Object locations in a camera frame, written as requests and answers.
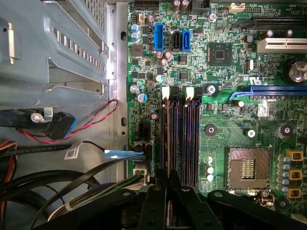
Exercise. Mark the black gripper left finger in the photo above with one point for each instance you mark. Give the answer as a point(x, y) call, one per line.
point(152, 208)

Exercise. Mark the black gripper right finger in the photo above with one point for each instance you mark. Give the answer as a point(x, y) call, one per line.
point(194, 210)

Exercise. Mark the RAM memory stick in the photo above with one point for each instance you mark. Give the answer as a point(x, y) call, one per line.
point(168, 134)

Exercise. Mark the RAM slot with black clip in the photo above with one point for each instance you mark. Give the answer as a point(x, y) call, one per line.
point(175, 131)
point(197, 134)

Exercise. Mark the RAM slot with white clip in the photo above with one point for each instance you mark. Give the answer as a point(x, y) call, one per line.
point(187, 134)
point(163, 131)

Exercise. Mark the CPU socket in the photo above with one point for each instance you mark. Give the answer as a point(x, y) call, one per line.
point(248, 167)

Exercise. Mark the yellow coil inductor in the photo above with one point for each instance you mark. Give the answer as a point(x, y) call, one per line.
point(293, 193)
point(294, 156)
point(295, 174)

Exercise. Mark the green motherboard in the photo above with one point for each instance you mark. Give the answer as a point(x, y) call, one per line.
point(227, 115)

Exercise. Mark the blue expansion slot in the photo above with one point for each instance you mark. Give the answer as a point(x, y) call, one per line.
point(278, 91)

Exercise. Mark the black chipset chip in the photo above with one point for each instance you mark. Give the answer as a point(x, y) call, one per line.
point(219, 54)

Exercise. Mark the black SATA port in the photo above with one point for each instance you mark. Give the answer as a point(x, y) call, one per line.
point(175, 42)

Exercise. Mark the blue SATA port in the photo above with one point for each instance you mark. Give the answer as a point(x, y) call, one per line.
point(186, 40)

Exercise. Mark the blue USB header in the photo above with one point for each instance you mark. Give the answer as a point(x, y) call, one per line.
point(159, 36)

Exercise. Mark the silver coin battery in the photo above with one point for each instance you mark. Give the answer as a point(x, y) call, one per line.
point(297, 72)

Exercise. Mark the metal disk bay cage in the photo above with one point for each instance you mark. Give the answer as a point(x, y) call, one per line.
point(36, 67)

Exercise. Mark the white expansion slot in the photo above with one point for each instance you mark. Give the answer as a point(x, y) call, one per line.
point(283, 45)

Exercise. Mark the black expansion slot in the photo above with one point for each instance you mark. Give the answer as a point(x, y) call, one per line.
point(275, 23)

